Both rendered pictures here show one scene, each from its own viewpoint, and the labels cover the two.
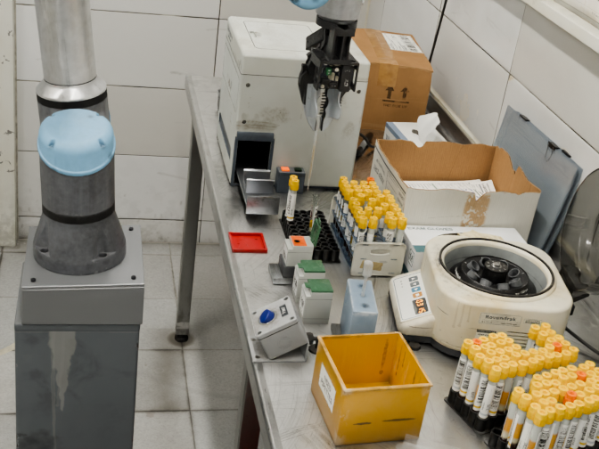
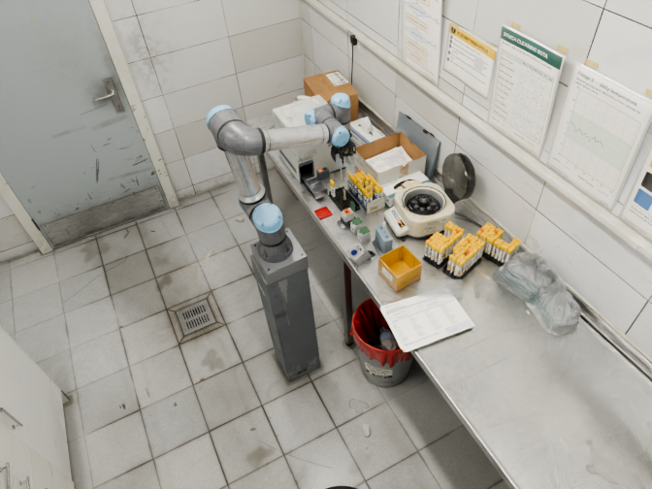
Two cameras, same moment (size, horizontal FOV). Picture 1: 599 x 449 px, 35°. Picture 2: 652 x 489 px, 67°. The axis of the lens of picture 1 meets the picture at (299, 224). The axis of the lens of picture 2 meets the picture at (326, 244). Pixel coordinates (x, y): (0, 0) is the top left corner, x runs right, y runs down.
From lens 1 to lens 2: 0.87 m
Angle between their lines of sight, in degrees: 21
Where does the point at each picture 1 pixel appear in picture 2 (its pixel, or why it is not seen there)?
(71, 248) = (277, 253)
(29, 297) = (270, 276)
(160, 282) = not seen: hidden behind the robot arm
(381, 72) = not seen: hidden behind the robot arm
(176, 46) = (220, 93)
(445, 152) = (380, 142)
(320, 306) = (367, 237)
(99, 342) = (295, 278)
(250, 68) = not seen: hidden behind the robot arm
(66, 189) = (272, 237)
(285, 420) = (375, 288)
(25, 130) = (165, 154)
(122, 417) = (307, 296)
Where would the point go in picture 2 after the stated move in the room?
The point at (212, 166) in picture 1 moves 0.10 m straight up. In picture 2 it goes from (287, 175) to (285, 160)
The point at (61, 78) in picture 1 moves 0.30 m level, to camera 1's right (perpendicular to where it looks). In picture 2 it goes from (249, 194) to (321, 180)
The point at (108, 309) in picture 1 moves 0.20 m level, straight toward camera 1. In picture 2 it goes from (296, 268) to (315, 301)
